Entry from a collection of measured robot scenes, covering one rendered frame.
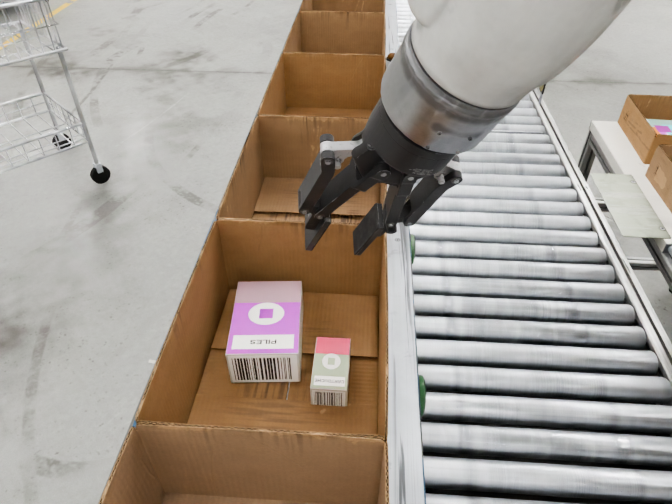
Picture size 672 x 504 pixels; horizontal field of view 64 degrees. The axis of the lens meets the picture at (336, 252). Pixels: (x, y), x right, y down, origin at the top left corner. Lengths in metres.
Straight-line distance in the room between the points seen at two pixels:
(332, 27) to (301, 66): 0.40
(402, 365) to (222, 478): 0.33
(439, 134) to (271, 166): 0.95
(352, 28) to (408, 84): 1.61
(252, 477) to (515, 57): 0.58
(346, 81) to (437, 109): 1.26
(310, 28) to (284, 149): 0.78
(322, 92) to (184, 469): 1.17
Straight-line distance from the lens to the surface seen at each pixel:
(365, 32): 1.98
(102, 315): 2.37
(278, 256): 0.96
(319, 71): 1.61
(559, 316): 1.27
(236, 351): 0.84
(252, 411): 0.85
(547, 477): 1.01
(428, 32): 0.35
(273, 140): 1.28
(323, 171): 0.46
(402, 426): 0.83
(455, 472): 0.97
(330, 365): 0.84
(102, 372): 2.17
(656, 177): 1.77
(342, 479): 0.71
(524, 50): 0.32
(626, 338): 1.27
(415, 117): 0.38
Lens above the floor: 1.59
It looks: 40 degrees down
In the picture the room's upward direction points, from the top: straight up
